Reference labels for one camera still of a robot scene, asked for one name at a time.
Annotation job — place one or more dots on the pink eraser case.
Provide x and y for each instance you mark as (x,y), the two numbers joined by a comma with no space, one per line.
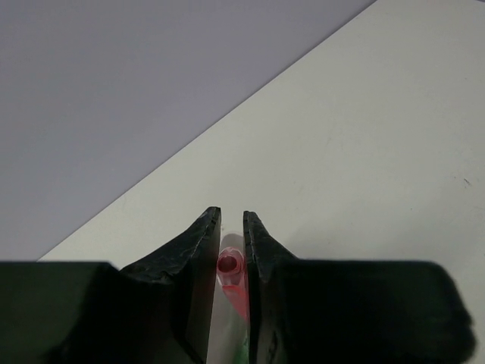
(232,275)

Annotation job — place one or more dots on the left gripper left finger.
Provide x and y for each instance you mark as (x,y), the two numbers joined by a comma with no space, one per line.
(155,310)

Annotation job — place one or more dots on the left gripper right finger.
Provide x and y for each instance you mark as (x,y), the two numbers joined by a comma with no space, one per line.
(349,311)

